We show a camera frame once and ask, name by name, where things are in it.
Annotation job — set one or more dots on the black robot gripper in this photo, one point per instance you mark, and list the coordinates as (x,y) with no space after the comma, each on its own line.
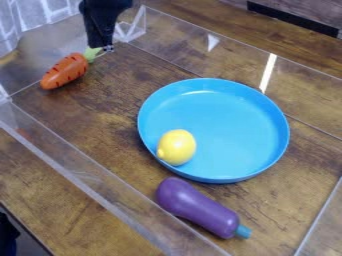
(101,29)

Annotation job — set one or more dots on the orange toy carrot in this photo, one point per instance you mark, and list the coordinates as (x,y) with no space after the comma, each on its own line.
(70,68)

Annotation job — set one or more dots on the yellow toy lemon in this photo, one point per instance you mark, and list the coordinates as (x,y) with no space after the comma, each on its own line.
(177,147)

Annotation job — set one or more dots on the purple toy eggplant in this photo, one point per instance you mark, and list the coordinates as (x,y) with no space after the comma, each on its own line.
(183,201)

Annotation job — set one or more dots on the blue round tray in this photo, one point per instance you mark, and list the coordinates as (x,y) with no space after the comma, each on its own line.
(238,125)

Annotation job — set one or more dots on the white patterned curtain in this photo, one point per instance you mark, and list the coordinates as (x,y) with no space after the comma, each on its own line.
(23,15)

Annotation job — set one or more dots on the clear acrylic enclosure wall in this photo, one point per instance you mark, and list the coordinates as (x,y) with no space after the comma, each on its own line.
(78,176)

